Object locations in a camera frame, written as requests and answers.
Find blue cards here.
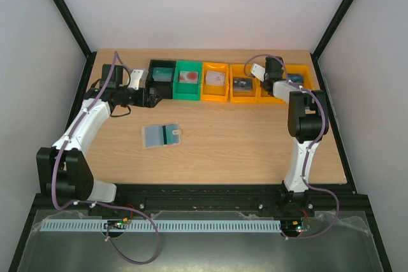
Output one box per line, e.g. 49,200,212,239
143,124,179,148

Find beige leather card holder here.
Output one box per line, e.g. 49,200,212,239
141,122,184,150

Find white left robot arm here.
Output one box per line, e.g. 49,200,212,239
36,65,161,210

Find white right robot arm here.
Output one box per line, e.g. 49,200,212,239
258,55,329,193

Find teal card in black bin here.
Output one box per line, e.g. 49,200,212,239
152,67,173,82

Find grey cards in bin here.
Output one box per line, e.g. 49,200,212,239
232,78,253,92

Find blue card in bin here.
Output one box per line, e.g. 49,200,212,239
288,73,304,84

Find red white card green bin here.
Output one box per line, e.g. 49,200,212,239
178,71,199,84

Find white card in yellow bin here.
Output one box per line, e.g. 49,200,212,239
205,71,226,87

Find black storage bin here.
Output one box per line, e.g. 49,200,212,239
146,59,176,99

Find yellow storage bin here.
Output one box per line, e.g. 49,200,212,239
284,64,316,90
229,64,259,104
258,64,286,104
200,62,230,102

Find green storage bin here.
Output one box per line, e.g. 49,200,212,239
173,61,203,101

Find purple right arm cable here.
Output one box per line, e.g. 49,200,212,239
244,54,340,238

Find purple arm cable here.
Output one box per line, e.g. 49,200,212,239
244,54,340,238
50,50,131,211

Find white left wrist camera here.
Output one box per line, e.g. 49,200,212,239
127,69,148,90

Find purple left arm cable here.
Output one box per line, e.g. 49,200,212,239
50,50,131,211

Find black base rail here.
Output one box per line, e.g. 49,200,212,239
34,183,367,222

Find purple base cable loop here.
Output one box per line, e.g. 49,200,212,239
105,210,162,265

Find black frame post right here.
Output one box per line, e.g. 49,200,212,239
310,0,374,58

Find black frame post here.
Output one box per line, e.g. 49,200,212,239
310,0,374,58
33,0,96,61

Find white slotted cable duct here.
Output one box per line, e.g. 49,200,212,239
40,219,281,233

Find black frame post left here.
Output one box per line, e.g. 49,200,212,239
33,0,96,61

